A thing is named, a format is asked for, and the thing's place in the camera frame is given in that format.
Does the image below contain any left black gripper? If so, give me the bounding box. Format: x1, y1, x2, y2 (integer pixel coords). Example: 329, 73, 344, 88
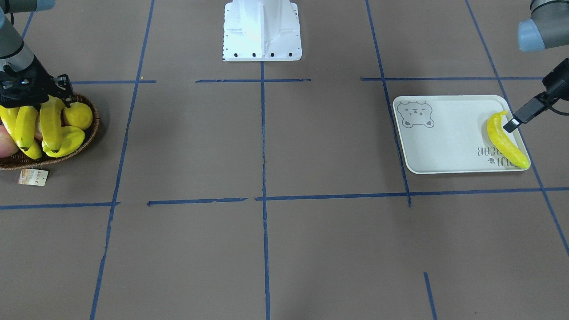
503, 58, 569, 133

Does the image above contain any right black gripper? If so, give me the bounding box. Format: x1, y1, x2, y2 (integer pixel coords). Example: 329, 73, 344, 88
0, 60, 75, 108

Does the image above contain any yellow banana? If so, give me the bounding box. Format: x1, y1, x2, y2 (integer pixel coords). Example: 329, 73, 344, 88
0, 107, 43, 160
39, 96, 65, 153
486, 111, 530, 169
14, 106, 38, 151

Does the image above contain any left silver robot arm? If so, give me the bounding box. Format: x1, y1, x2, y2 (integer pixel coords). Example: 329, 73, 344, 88
503, 0, 569, 133

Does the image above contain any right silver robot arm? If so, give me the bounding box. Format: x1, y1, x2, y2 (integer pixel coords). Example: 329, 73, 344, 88
0, 0, 75, 108

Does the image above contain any brown wicker basket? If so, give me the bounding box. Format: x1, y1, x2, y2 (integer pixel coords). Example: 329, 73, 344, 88
0, 93, 101, 171

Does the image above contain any paper basket tag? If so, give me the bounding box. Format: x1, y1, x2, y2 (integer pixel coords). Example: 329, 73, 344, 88
17, 168, 49, 187

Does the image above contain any yellow lemon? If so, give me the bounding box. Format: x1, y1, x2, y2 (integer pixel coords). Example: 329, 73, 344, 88
62, 103, 93, 130

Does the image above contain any red pink apple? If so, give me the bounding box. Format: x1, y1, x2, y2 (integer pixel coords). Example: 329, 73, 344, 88
0, 125, 20, 158

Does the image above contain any grey bear serving tray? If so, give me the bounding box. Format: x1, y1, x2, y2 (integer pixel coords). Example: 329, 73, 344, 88
393, 95, 531, 174

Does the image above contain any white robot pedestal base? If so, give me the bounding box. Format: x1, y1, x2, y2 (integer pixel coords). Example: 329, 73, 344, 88
222, 0, 303, 61

